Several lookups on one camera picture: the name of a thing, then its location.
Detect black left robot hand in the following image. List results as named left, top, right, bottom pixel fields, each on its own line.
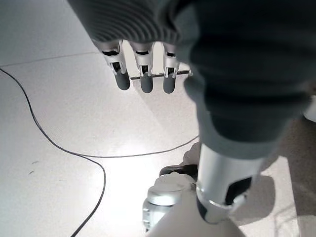
left=66, top=0, right=316, bottom=225

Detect black floor cable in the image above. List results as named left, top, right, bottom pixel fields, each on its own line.
left=74, top=134, right=200, bottom=158
left=0, top=68, right=107, bottom=237

